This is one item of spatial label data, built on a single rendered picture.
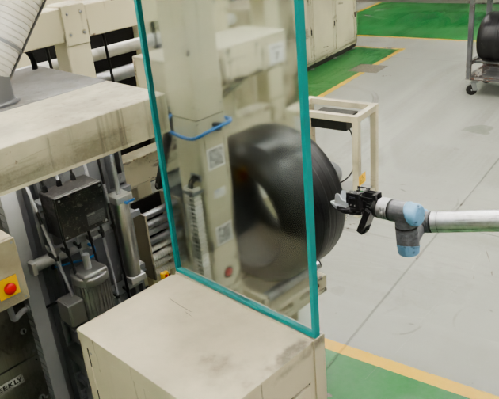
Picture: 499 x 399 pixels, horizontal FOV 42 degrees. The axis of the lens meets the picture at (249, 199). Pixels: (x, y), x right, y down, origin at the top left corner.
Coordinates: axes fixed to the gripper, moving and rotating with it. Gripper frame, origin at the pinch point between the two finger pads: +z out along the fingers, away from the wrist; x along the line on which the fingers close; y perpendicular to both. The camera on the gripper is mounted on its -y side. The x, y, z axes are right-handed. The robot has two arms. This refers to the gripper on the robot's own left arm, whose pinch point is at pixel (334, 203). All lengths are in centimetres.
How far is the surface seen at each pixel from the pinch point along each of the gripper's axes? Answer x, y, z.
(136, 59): 26, 58, 65
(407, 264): -156, -117, 74
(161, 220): 33, -5, 62
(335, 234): -2.1, -13.9, 2.9
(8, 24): 83, 81, 43
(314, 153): -3.2, 17.4, 9.2
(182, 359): 93, -2, -24
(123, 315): 91, 1, 4
